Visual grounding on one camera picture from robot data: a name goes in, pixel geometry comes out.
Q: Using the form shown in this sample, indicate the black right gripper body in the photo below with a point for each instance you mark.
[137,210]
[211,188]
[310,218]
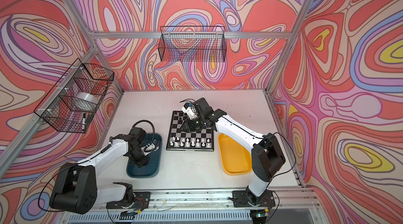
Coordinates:
[196,124]

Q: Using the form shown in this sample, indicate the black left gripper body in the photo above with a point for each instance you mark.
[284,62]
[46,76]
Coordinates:
[138,157]

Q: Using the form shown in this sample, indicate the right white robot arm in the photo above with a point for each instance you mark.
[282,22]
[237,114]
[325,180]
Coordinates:
[267,156]

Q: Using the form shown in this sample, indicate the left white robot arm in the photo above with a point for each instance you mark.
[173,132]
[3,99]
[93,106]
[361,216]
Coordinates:
[76,188]

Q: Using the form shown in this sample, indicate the black white chess board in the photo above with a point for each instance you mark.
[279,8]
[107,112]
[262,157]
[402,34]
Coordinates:
[202,140]

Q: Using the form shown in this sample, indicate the teal plastic tray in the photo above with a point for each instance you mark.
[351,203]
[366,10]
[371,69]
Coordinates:
[152,167]

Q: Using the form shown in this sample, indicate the yellow plastic tray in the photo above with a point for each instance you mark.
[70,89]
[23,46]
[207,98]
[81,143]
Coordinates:
[235,159]

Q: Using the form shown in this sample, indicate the black marker in basket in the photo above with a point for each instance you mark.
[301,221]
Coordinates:
[83,122]

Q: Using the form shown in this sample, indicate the silver tape roll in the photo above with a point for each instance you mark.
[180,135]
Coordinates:
[87,97]

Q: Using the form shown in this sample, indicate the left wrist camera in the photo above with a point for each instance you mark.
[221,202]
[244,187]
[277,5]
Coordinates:
[151,147]

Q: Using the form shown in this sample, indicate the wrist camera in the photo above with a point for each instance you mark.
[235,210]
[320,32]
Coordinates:
[151,147]
[189,110]

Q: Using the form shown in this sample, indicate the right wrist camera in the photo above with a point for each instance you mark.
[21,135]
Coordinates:
[189,110]

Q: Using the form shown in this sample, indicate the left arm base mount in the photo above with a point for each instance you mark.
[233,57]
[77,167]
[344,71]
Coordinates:
[138,201]

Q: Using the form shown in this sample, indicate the black wire basket back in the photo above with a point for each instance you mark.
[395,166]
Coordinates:
[192,44]

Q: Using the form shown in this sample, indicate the black wire basket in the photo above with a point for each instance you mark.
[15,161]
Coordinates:
[64,112]
[192,44]

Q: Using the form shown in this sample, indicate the black wire basket left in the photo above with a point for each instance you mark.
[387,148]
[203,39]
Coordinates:
[64,112]

